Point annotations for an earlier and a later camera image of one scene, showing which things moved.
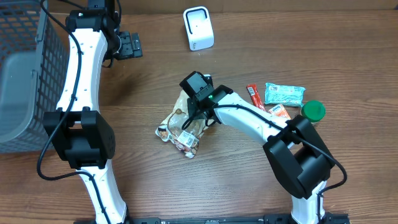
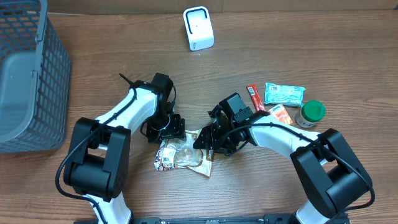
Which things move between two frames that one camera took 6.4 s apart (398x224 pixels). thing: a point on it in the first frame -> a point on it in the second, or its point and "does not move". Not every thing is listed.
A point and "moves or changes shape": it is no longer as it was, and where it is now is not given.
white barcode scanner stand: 198,27 does not move
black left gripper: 127,50 -> 176,128
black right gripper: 193,106 -> 210,134
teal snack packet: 284,94 does not move
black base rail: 269,219 does not move
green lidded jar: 313,111 does not move
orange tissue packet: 280,111 does not move
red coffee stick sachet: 255,96 does not move
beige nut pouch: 171,130 moves or changes shape
